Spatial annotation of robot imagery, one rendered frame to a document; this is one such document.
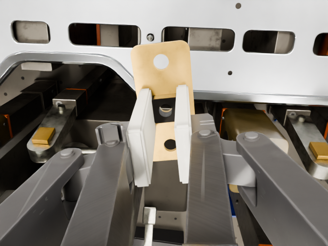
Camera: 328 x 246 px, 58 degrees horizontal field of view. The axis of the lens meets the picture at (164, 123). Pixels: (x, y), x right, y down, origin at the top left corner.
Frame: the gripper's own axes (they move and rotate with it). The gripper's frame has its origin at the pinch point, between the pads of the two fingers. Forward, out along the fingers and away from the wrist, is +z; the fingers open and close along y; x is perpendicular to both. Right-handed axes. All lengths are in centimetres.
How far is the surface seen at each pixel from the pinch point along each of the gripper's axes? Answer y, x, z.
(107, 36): -11.9, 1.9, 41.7
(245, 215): 10.8, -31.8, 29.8
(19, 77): -41, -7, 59
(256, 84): 12.3, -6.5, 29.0
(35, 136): -19.2, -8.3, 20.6
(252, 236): 10.7, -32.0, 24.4
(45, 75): -34, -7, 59
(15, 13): -21.6, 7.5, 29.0
